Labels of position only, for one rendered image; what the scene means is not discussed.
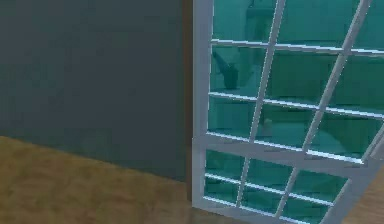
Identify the white framed grid window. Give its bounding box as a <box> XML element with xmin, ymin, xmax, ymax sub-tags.
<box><xmin>191</xmin><ymin>0</ymin><xmax>384</xmax><ymax>224</ymax></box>

